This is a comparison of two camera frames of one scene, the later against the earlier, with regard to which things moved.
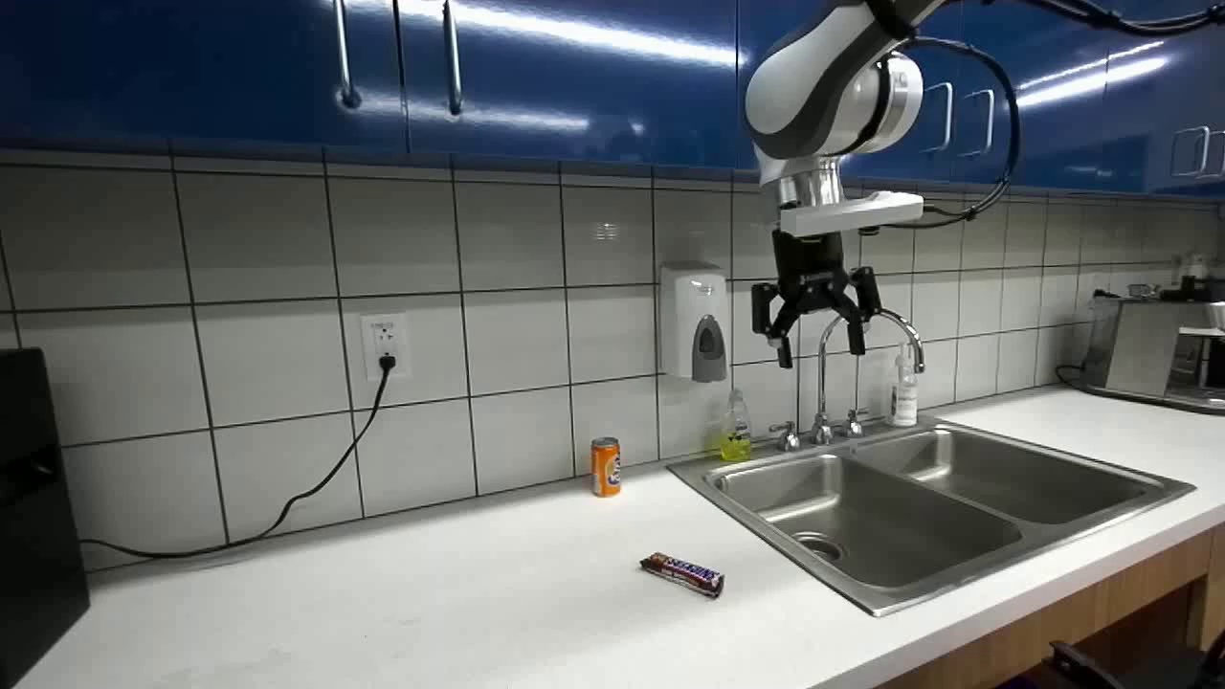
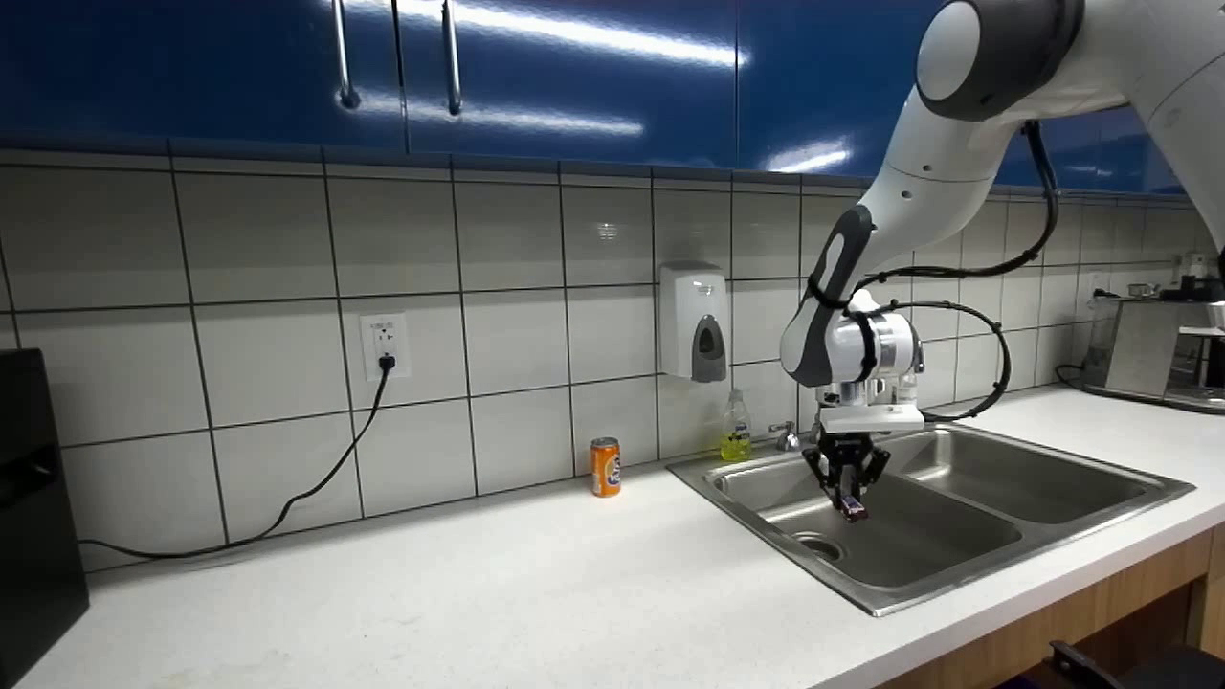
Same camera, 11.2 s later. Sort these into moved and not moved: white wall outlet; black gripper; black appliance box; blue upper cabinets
Moved: black gripper
Not moved: white wall outlet; blue upper cabinets; black appliance box
